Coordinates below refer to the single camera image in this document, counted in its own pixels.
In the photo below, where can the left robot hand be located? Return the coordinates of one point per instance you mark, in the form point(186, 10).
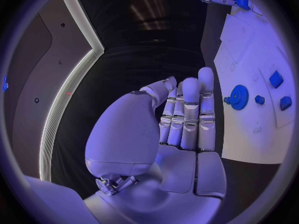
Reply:
point(123, 134)

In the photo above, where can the blue block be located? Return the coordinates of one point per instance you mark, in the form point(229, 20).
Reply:
point(285, 103)
point(276, 79)
point(241, 1)

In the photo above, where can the white task board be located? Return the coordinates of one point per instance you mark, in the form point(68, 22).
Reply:
point(245, 134)

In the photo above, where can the blue gear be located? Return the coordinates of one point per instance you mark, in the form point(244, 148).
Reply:
point(239, 99)

